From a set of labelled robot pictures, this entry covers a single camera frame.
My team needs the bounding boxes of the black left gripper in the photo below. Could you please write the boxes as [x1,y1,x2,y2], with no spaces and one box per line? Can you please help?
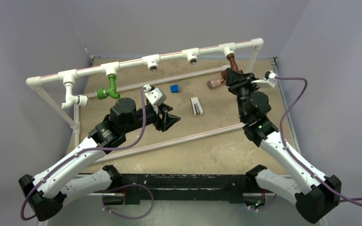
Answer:
[123,102,180,134]

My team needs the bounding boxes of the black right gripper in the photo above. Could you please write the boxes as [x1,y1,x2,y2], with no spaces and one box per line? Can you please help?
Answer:
[224,69,259,121]

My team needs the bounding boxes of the brown water faucet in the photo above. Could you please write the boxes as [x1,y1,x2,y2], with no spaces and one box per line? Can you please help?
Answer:
[226,54,240,72]

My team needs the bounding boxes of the white PVC pipe frame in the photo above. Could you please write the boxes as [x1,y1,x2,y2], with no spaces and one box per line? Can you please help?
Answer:
[25,38,264,164]

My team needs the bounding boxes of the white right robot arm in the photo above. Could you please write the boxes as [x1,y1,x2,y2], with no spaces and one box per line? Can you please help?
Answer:
[222,68,342,224]

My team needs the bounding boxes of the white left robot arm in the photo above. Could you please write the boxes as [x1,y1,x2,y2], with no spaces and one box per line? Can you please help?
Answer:
[18,98,181,221]

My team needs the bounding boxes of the green water faucet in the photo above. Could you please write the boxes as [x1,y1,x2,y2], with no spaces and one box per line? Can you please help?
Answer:
[95,73,121,100]

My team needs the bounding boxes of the white water faucet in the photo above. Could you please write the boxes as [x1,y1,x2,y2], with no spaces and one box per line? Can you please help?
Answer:
[61,83,88,109]

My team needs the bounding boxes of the pink capped colourful can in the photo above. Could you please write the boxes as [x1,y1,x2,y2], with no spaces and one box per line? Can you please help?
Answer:
[207,78,225,89]

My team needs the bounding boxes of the blue cube block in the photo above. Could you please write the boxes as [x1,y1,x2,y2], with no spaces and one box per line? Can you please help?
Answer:
[170,84,181,93]

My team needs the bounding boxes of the white stapler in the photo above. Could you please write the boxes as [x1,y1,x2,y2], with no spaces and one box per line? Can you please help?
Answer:
[190,97,203,116]

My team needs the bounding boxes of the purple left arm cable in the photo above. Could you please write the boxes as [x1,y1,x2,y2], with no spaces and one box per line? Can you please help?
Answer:
[20,87,156,221]

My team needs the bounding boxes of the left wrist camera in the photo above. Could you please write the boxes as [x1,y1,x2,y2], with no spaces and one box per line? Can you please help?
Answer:
[142,84,167,114]

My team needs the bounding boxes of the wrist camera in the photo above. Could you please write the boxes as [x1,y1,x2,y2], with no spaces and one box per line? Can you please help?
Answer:
[251,70,278,89]
[142,84,167,114]

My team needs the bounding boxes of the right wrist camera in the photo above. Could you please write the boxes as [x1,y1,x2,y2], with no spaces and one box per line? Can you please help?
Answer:
[251,70,278,89]

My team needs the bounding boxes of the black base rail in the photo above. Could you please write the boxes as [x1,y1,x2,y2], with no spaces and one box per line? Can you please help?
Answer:
[72,173,304,207]

